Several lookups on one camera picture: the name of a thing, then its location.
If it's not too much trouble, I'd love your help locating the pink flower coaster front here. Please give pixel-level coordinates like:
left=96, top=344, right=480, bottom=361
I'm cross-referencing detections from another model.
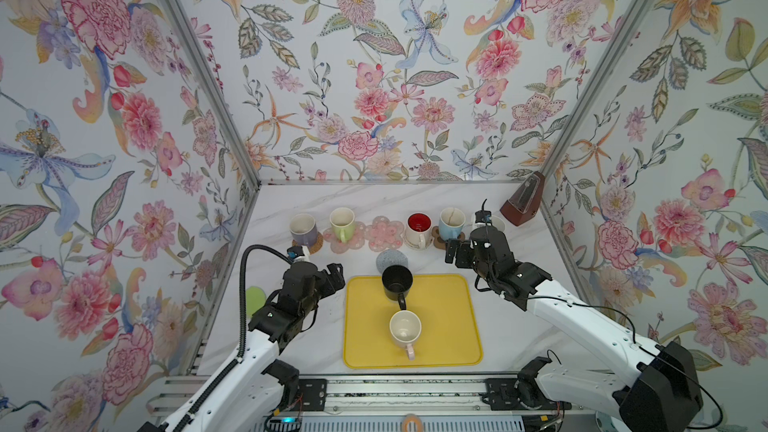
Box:
left=323, top=221, right=365, bottom=254

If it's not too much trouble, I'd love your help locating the blue mug row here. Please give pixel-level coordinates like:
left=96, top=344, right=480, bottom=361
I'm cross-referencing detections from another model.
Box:
left=474, top=215, right=506, bottom=232

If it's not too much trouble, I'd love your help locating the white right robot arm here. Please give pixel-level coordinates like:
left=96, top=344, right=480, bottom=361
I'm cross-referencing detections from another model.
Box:
left=445, top=225, right=704, bottom=431

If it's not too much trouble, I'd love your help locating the yellow tray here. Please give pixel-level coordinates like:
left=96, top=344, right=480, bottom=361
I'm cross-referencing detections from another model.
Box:
left=343, top=274, right=483, bottom=369

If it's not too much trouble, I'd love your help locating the aluminium corner post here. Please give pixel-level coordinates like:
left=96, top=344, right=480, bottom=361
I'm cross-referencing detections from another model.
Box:
left=159, top=0, right=261, bottom=192
left=540, top=0, right=654, bottom=181

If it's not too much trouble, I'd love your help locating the round rattan woven coaster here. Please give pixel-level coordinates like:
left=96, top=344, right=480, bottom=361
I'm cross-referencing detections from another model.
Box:
left=292, top=229, right=324, bottom=255

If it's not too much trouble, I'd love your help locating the grey blue woven coaster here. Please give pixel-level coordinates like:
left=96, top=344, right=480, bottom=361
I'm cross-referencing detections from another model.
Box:
left=376, top=249, right=409, bottom=274

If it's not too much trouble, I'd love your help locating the green mug white inside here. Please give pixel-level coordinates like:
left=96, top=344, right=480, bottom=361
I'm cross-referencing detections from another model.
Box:
left=329, top=207, right=356, bottom=244

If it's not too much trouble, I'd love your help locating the multicolour woven round coaster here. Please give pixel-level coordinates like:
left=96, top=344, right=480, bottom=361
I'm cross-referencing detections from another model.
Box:
left=404, top=233, right=432, bottom=250

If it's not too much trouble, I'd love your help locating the brown paw print coaster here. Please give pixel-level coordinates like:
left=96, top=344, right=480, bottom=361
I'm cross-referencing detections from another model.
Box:
left=431, top=226, right=465, bottom=251

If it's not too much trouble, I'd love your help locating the black mug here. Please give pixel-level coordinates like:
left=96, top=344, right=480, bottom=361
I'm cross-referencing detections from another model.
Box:
left=382, top=265, right=413, bottom=310

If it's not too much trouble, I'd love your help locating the orange ring tape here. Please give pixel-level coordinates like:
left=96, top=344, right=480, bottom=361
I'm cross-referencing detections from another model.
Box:
left=401, top=414, right=425, bottom=432

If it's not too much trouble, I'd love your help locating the green silicone spatula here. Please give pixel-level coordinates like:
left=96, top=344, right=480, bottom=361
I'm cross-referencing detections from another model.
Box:
left=245, top=286, right=267, bottom=319

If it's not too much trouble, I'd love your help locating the aluminium corner post right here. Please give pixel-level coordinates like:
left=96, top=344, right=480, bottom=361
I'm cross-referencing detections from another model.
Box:
left=540, top=0, right=654, bottom=181

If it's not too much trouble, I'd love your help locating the red inside white mug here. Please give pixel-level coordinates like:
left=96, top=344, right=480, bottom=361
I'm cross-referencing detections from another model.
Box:
left=405, top=213, right=432, bottom=236

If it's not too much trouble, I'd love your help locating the blue handle mug front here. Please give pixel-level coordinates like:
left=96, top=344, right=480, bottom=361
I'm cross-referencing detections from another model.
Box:
left=438, top=207, right=466, bottom=242

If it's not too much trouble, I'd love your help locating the aluminium rail base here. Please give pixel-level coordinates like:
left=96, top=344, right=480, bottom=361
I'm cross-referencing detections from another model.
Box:
left=271, top=372, right=568, bottom=416

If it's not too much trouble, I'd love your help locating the brown wooden metronome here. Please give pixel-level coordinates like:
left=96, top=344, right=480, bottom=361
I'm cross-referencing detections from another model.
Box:
left=500, top=172, right=545, bottom=226

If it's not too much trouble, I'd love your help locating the pink flower coaster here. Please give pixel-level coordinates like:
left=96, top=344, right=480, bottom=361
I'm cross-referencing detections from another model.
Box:
left=323, top=221, right=365, bottom=254
left=364, top=216, right=405, bottom=253

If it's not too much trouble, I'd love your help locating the aluminium corner post left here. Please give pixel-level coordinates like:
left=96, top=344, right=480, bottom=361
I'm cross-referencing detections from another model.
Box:
left=159, top=0, right=261, bottom=192

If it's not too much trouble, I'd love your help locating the purple handle mug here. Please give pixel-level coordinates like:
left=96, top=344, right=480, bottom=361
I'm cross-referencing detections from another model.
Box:
left=289, top=213, right=319, bottom=248

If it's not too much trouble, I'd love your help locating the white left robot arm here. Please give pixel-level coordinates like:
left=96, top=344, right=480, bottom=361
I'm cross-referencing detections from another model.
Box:
left=139, top=261, right=345, bottom=431

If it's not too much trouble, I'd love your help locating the pink handle mug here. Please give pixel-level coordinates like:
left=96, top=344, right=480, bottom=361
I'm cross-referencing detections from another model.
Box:
left=389, top=310, right=422, bottom=361

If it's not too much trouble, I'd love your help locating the black corrugated cable hose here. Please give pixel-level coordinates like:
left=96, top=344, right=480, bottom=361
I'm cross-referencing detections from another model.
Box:
left=170, top=244, right=295, bottom=432

